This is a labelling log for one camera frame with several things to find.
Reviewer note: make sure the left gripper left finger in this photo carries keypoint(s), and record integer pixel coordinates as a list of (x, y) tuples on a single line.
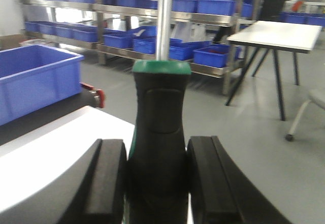
[(100, 198)]

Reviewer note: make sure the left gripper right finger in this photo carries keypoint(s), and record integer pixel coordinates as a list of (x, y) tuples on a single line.
[(220, 191)]

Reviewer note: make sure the screwdriver green black handle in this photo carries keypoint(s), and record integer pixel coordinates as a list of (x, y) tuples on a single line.
[(157, 161)]

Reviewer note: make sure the large blue plastic bin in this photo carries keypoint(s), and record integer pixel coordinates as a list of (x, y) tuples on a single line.
[(36, 76)]

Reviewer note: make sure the white table black legs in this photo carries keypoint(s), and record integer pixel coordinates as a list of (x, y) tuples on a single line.
[(275, 36)]

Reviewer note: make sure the metal shelving rack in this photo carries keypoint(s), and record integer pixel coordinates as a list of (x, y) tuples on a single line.
[(144, 14)]

